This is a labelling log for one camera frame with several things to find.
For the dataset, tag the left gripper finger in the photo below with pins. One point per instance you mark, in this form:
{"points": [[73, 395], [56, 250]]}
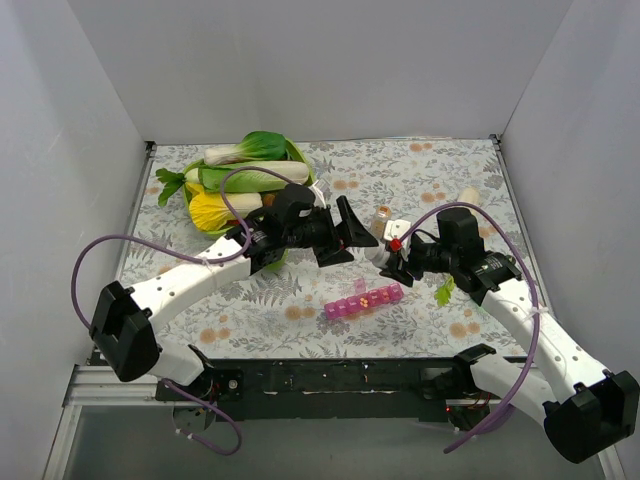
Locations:
{"points": [[326, 257], [351, 231]]}

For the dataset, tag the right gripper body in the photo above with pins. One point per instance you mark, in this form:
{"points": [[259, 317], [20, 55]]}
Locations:
{"points": [[403, 261]]}

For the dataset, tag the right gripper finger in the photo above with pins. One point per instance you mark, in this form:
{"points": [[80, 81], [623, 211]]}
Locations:
{"points": [[398, 275], [399, 258]]}

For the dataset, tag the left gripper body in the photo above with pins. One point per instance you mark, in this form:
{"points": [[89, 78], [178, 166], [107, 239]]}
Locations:
{"points": [[333, 236]]}

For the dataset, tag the white pill bottle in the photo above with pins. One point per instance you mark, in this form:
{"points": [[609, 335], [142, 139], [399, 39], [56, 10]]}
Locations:
{"points": [[378, 256]]}

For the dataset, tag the pink weekly pill organizer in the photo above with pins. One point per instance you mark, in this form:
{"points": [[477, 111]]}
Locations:
{"points": [[363, 300]]}

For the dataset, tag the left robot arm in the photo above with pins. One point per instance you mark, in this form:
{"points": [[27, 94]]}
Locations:
{"points": [[126, 320]]}

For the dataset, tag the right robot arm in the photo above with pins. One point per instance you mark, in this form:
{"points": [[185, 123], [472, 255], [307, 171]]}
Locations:
{"points": [[583, 407]]}

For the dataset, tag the clear pill jar gold lid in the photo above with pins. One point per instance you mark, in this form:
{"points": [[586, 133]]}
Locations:
{"points": [[379, 220]]}

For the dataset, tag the green round cabbage toy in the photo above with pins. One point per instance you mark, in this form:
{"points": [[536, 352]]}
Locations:
{"points": [[278, 264]]}

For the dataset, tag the celery stalk toy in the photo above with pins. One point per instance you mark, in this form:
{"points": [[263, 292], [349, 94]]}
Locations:
{"points": [[444, 293]]}

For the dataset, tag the floral table mat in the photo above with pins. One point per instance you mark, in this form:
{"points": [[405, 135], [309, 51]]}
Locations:
{"points": [[280, 313]]}

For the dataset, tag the bok choy toy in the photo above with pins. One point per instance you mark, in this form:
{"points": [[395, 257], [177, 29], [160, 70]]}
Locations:
{"points": [[255, 146]]}

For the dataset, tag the yellow cabbage toy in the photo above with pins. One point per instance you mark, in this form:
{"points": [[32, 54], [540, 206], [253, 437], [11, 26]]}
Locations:
{"points": [[210, 213]]}

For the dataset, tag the napa cabbage toy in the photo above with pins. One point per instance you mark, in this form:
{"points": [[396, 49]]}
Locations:
{"points": [[255, 177]]}

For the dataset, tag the white radish with leaves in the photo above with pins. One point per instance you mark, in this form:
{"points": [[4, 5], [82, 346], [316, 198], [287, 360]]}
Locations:
{"points": [[173, 181]]}

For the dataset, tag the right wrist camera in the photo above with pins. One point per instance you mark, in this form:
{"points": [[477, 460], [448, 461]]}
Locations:
{"points": [[396, 235]]}

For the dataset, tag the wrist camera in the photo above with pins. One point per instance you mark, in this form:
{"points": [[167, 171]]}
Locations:
{"points": [[396, 235], [322, 193]]}

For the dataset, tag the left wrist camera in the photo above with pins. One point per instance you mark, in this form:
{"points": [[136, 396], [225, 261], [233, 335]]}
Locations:
{"points": [[322, 193]]}

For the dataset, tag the black base frame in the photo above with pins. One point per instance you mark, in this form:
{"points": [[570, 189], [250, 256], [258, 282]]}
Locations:
{"points": [[426, 389]]}

